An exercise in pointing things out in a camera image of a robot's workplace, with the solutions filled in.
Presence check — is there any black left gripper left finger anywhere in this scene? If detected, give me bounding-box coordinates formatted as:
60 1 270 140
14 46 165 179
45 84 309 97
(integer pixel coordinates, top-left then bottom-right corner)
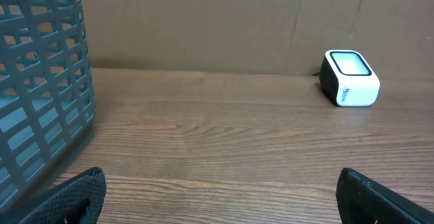
13 167 106 224

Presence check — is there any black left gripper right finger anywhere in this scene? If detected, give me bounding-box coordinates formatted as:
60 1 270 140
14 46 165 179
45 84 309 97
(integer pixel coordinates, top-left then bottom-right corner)
336 168 433 224

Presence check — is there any white barcode scanner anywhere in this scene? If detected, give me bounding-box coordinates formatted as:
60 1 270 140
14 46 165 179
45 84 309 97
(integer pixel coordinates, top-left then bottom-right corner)
319 50 380 107

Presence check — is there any grey plastic basket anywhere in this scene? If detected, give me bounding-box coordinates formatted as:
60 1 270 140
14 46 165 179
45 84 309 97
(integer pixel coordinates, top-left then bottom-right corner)
1 0 96 210

